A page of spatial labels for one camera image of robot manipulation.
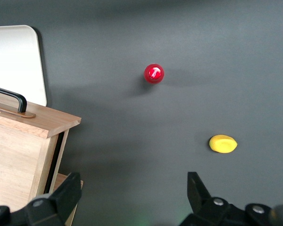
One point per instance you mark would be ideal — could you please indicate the white rectangular tray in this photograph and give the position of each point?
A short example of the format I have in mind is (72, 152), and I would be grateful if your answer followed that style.
(14, 58)

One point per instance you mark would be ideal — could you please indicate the yellow lemon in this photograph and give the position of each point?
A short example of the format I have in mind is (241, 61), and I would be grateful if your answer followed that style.
(222, 144)

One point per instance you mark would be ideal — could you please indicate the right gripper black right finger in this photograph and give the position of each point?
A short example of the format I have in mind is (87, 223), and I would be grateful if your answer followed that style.
(202, 209)

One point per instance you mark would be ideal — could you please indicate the red soda bottle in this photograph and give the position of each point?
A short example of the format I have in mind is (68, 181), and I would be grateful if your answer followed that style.
(154, 73)

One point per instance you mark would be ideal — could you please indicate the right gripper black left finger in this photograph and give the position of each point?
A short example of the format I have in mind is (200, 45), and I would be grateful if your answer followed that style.
(52, 209)

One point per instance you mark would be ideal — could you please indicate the light wooden drawer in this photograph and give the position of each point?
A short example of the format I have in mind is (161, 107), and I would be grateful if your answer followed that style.
(14, 153)

